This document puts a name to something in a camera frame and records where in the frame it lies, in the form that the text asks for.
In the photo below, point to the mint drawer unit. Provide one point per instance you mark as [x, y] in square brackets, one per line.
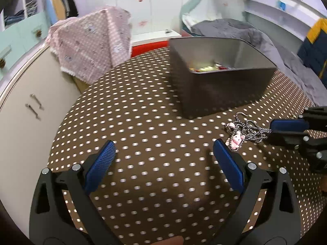
[19, 38]

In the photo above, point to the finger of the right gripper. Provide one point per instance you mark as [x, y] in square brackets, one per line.
[293, 140]
[289, 125]

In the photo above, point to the grey metal tin box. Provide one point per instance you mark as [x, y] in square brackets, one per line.
[211, 75]

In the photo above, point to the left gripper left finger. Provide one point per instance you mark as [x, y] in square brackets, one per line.
[51, 223]

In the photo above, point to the beige cabinet with handles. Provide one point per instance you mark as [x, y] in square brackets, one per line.
[33, 106]

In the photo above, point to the red storage bench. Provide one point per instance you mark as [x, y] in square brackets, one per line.
[140, 49]

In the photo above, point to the yellow navy jacket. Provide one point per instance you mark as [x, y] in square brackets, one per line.
[313, 49]

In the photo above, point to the mint bunk bed frame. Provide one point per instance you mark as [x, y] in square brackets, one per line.
[293, 16]

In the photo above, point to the white board on bench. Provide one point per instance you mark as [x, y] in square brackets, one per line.
[153, 37]

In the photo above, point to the grey duvet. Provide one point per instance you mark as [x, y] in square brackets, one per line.
[286, 61]

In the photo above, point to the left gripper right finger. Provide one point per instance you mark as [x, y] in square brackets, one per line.
[279, 220]

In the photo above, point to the pink checked bear cloth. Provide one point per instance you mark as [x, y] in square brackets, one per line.
[88, 47]

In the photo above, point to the brown polka dot tablecloth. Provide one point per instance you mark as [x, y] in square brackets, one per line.
[165, 180]

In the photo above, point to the hanging clothes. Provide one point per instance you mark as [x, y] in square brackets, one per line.
[59, 10]

